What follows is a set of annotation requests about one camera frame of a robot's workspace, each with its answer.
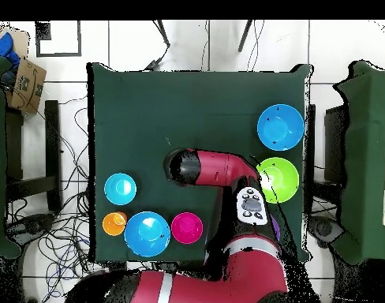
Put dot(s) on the crimson small bowl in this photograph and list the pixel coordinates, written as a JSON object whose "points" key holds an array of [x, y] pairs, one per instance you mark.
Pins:
{"points": [[186, 227]]}

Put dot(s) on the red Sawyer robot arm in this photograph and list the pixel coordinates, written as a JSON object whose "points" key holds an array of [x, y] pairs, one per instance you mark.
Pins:
{"points": [[221, 170]]}

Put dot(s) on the dark green tablecloth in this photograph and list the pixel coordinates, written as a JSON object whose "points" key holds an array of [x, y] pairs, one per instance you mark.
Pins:
{"points": [[192, 104]]}

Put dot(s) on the small blue bowl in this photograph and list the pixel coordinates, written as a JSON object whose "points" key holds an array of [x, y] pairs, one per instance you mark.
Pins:
{"points": [[120, 188]]}

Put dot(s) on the large blue bowl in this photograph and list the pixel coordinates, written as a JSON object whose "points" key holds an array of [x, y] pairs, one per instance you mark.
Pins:
{"points": [[147, 234], [281, 127]]}

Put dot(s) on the large green bowl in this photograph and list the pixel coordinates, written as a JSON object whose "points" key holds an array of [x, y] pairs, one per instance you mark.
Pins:
{"points": [[282, 180]]}

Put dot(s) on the orange cup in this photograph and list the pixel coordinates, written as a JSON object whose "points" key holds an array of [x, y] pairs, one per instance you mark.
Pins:
{"points": [[114, 223]]}

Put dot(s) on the large purple bowl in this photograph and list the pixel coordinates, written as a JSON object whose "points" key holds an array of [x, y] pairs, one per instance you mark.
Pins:
{"points": [[275, 228]]}

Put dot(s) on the black power adapter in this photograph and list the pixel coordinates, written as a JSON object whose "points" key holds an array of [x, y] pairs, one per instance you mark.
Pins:
{"points": [[153, 64]]}

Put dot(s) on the black tripod leg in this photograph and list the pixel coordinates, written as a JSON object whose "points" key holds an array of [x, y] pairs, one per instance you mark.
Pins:
{"points": [[245, 34], [163, 33]]}

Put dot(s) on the black equipment box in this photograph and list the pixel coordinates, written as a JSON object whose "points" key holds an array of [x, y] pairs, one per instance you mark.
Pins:
{"points": [[336, 142]]}

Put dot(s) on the grey stand base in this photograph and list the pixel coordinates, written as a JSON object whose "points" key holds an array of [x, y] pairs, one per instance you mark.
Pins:
{"points": [[325, 228]]}

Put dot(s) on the cardboard box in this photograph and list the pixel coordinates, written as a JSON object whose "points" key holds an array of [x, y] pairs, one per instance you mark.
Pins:
{"points": [[26, 85]]}

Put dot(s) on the blue cloth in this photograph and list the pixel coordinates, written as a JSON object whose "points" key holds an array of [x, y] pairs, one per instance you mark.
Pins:
{"points": [[3, 47]]}

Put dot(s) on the black bench frame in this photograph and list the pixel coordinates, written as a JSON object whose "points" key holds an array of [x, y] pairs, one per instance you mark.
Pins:
{"points": [[52, 142]]}

